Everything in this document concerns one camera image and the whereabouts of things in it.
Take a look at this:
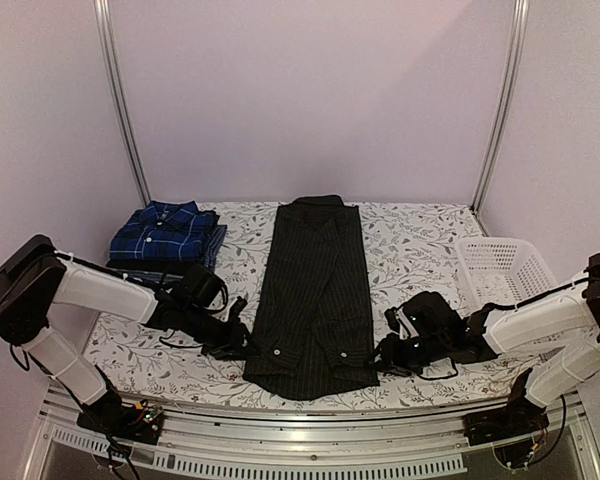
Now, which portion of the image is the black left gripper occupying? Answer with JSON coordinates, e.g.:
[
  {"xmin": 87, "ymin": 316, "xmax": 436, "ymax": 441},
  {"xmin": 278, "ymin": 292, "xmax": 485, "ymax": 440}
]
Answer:
[{"xmin": 181, "ymin": 305, "xmax": 261, "ymax": 362}]

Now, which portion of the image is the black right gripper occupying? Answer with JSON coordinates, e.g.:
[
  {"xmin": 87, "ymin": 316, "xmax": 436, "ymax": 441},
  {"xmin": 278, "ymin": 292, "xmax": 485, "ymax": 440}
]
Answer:
[{"xmin": 364, "ymin": 333, "xmax": 449, "ymax": 378}]

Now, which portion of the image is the black pinstriped long sleeve shirt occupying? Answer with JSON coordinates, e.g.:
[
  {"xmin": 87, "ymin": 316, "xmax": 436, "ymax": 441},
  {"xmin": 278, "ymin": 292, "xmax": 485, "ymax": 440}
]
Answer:
[{"xmin": 243, "ymin": 195, "xmax": 379, "ymax": 401}]

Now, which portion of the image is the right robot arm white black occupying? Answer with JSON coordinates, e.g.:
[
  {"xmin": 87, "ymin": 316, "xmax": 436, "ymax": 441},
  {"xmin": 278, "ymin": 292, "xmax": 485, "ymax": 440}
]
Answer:
[{"xmin": 367, "ymin": 253, "xmax": 600, "ymax": 436}]

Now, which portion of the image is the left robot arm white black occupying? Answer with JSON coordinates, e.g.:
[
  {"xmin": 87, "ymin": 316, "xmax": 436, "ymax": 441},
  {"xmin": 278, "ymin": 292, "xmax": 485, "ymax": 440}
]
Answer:
[{"xmin": 0, "ymin": 235, "xmax": 257, "ymax": 434}]

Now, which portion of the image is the white plastic laundry basket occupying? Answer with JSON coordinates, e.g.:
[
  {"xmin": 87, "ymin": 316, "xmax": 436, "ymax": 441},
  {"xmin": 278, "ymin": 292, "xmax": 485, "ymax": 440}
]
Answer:
[{"xmin": 455, "ymin": 237, "xmax": 558, "ymax": 311}]

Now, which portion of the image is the floral white tablecloth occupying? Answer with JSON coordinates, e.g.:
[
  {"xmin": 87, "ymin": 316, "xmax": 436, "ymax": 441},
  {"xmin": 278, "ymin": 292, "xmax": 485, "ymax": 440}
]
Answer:
[{"xmin": 84, "ymin": 202, "xmax": 537, "ymax": 413}]

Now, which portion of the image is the blue plaid folded shirt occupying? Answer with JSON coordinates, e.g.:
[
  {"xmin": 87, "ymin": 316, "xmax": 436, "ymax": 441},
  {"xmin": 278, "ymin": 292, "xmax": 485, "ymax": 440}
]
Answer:
[{"xmin": 109, "ymin": 201, "xmax": 219, "ymax": 262}]

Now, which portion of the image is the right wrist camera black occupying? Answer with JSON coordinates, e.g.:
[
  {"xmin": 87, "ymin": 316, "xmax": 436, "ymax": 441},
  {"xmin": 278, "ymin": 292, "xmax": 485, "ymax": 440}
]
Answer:
[{"xmin": 384, "ymin": 291, "xmax": 463, "ymax": 340}]

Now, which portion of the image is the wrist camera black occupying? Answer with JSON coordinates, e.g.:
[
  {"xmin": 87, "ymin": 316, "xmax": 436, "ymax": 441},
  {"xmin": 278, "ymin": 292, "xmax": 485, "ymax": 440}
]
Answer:
[
  {"xmin": 384, "ymin": 291, "xmax": 463, "ymax": 340},
  {"xmin": 171, "ymin": 264, "xmax": 229, "ymax": 314}
]

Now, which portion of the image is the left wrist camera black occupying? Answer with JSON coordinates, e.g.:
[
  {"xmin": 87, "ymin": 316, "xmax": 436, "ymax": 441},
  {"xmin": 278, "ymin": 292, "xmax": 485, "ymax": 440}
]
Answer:
[{"xmin": 171, "ymin": 264, "xmax": 229, "ymax": 314}]

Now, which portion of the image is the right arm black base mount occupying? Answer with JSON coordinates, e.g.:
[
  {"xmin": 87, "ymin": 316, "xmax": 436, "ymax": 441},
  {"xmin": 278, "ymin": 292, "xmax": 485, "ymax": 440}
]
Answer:
[{"xmin": 462, "ymin": 368, "xmax": 549, "ymax": 469}]

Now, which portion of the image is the aluminium front rail frame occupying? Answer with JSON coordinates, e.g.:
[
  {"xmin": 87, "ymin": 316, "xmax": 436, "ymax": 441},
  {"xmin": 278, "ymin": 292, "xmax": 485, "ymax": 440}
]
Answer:
[{"xmin": 23, "ymin": 387, "xmax": 600, "ymax": 479}]

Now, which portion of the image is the right aluminium frame post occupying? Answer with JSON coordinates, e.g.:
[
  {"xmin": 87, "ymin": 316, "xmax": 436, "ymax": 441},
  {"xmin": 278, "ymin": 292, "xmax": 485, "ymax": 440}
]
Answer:
[{"xmin": 471, "ymin": 0, "xmax": 530, "ymax": 217}]

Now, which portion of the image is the aluminium frame post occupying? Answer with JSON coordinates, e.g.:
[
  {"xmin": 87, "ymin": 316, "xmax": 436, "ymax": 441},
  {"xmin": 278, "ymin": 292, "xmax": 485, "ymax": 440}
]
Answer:
[
  {"xmin": 93, "ymin": 0, "xmax": 151, "ymax": 205},
  {"xmin": 471, "ymin": 0, "xmax": 530, "ymax": 217}
]

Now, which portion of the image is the left aluminium frame post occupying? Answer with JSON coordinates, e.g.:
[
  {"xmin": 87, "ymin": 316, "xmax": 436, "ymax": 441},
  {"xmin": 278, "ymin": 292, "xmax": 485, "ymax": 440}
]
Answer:
[{"xmin": 93, "ymin": 0, "xmax": 151, "ymax": 205}]

